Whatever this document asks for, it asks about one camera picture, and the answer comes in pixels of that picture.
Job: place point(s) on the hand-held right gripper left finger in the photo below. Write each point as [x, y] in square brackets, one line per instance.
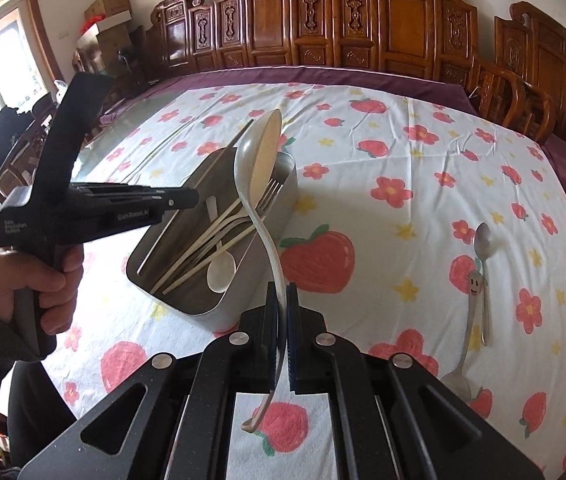
[270, 320]

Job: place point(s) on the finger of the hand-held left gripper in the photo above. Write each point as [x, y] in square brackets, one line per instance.
[173, 202]

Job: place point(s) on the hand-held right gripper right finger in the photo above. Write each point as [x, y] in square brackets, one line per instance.
[292, 330]

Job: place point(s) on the cream plastic fork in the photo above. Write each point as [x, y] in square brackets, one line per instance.
[233, 225]

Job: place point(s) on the cream plastic spoon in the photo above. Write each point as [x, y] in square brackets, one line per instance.
[220, 272]

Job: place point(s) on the cream chopstick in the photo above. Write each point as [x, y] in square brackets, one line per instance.
[198, 272]

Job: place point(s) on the cream plastic ladle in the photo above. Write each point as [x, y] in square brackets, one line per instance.
[258, 160]

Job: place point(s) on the metal fork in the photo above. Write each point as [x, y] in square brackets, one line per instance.
[269, 196]

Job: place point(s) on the metal utensil tin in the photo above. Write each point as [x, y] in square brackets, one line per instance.
[285, 200]

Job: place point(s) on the person's left hand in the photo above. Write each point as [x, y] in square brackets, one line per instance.
[28, 272]

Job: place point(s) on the carved wooden chair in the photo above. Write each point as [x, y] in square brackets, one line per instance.
[548, 60]
[183, 35]

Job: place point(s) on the cardboard box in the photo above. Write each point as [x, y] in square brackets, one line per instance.
[113, 40]
[110, 5]

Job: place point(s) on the person's dark clothing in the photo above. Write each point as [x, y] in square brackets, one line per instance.
[38, 400]

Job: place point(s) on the small metal spoon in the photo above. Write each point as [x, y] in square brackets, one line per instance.
[483, 240]

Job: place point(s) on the floral white tablecloth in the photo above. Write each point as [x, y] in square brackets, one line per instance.
[388, 135]

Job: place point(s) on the carved wooden bench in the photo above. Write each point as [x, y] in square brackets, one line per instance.
[403, 15]

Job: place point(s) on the wooden armchair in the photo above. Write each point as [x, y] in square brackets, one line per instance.
[518, 95]

